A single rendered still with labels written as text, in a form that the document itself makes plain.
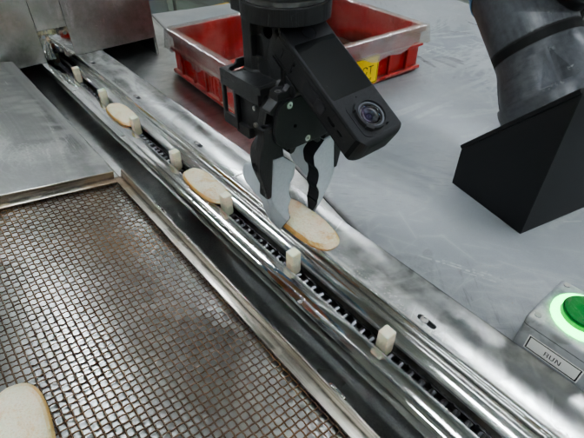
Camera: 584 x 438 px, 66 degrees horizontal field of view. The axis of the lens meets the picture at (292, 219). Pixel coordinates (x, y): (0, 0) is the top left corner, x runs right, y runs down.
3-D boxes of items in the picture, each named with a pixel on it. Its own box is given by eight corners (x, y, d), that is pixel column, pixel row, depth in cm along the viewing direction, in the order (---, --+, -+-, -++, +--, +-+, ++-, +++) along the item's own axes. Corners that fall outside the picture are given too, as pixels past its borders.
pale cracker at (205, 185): (236, 198, 62) (235, 191, 61) (213, 209, 60) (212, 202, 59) (199, 167, 68) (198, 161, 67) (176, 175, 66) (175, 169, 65)
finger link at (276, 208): (254, 204, 49) (262, 125, 44) (288, 233, 45) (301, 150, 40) (230, 212, 47) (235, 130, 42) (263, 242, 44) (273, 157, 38)
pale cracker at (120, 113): (144, 122, 78) (143, 116, 77) (123, 129, 76) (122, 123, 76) (121, 102, 84) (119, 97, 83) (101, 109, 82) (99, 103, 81)
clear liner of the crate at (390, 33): (426, 68, 103) (434, 23, 97) (246, 130, 81) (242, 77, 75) (331, 29, 123) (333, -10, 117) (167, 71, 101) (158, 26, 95)
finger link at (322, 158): (303, 177, 52) (293, 109, 45) (339, 202, 48) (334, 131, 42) (282, 191, 51) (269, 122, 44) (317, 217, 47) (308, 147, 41)
